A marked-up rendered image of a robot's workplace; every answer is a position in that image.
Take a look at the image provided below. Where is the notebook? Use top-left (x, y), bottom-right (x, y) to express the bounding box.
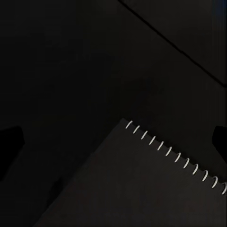
top-left (33, 118), bottom-right (227, 227)

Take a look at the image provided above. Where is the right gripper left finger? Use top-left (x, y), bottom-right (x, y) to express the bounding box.
top-left (0, 126), bottom-right (25, 182)

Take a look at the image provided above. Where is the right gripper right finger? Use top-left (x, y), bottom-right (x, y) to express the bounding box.
top-left (212, 126), bottom-right (227, 164)

